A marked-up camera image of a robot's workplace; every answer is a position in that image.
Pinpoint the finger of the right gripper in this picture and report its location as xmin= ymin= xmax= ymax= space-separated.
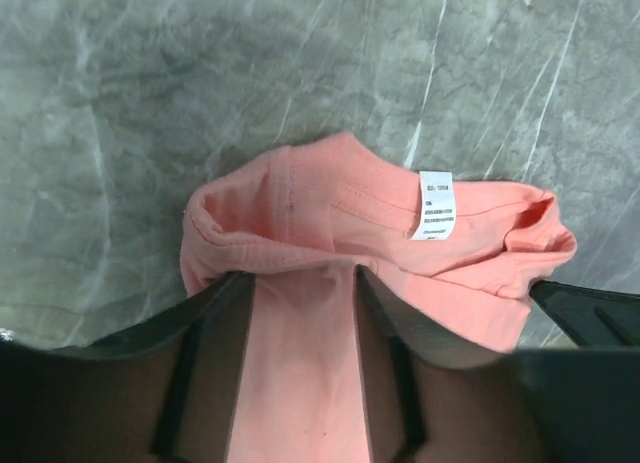
xmin=529 ymin=281 xmax=639 ymax=347

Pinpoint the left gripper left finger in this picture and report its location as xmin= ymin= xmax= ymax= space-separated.
xmin=1 ymin=272 xmax=255 ymax=462

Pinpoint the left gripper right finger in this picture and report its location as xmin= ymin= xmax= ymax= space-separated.
xmin=354 ymin=267 xmax=639 ymax=462

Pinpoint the pink t shirt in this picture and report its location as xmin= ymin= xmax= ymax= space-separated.
xmin=180 ymin=133 xmax=577 ymax=462

